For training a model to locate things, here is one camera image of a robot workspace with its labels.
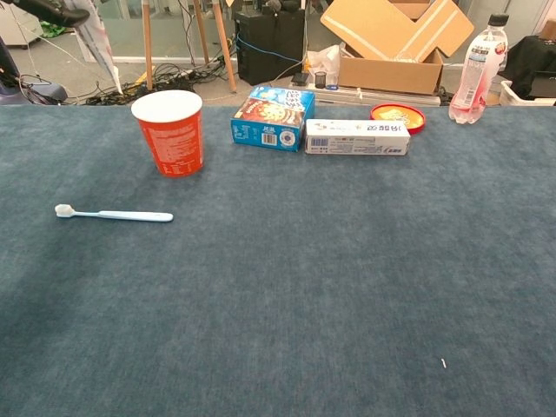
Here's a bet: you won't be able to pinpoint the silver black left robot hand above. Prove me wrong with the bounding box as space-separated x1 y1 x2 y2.
12 0 91 28

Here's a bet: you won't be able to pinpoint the white patterned toothpaste tube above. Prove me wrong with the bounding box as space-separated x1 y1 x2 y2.
71 0 125 95

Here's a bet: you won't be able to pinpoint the light blue toothbrush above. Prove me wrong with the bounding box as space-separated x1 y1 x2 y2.
54 203 175 223

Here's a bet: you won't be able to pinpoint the white toothpaste box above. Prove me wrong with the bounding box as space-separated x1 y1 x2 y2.
304 118 412 156

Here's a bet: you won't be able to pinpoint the green bag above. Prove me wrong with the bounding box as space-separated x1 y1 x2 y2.
41 19 73 39

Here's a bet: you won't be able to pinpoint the white cabinet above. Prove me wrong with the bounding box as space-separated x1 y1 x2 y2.
0 3 44 47

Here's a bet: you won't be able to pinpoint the navy rounded chair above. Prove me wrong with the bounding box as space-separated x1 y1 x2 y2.
0 36 69 106

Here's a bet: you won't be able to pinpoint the wooden easel legs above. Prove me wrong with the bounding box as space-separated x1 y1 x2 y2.
141 0 238 94

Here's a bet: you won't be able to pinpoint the red paper cup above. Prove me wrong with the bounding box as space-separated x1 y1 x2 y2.
130 89 205 179

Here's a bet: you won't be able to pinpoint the black computer tower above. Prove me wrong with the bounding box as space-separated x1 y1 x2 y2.
234 8 308 87

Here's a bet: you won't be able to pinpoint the blue snack box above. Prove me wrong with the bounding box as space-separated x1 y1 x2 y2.
230 84 316 153

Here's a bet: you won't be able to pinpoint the white plastic bag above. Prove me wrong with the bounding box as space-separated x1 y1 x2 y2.
306 43 342 86

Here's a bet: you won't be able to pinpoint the brown cardboard box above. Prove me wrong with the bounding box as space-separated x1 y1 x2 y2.
320 0 475 96

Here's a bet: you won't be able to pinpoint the blue felt table mat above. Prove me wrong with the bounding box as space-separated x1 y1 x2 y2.
0 103 556 417

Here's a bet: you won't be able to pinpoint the red round lid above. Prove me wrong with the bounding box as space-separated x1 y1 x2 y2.
369 103 427 136

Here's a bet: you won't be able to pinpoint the clear bottle with pink drink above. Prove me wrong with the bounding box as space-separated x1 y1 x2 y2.
448 13 510 126

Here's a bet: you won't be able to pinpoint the white plastic bin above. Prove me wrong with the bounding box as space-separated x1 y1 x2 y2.
499 80 556 107

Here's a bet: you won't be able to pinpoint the tangled floor cable bundle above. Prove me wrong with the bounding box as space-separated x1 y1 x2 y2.
84 63 238 106

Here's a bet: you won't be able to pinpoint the blue network cable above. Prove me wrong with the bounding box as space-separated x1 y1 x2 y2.
236 34 304 65

